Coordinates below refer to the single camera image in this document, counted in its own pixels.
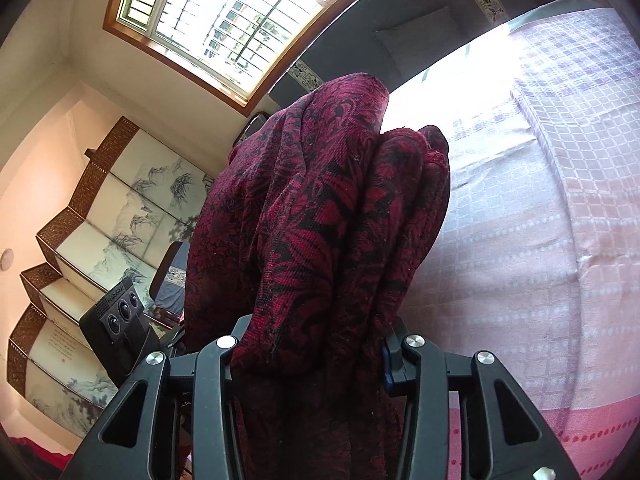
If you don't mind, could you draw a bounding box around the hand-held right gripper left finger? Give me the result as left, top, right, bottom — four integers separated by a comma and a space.
62, 314, 251, 480

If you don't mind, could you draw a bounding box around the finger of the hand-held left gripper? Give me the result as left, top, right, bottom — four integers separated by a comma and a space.
161, 329, 187, 357

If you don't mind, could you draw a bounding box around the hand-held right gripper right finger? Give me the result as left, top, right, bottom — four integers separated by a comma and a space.
382, 317, 583, 480

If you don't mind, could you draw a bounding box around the maroon floral knit garment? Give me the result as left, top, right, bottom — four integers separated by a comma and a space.
182, 74, 451, 480

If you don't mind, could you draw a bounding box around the dark chair with patterned cushion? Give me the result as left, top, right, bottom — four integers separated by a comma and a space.
150, 241, 191, 322

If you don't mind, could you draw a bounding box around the landscape painted folding screen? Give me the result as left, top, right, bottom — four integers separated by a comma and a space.
7, 116, 216, 436

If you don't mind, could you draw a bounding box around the red cloth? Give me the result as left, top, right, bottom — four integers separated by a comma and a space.
7, 437, 73, 472

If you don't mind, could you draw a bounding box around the pink and purple checked blanket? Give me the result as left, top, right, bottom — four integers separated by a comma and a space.
385, 5, 640, 480

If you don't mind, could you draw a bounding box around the black bag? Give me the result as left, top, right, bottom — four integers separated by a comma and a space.
232, 112, 272, 152

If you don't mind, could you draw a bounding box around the wooden framed barred window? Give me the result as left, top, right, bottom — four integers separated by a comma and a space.
102, 0, 416, 107

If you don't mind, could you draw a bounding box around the dark padded headboard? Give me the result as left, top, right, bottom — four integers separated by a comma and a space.
267, 0, 551, 106

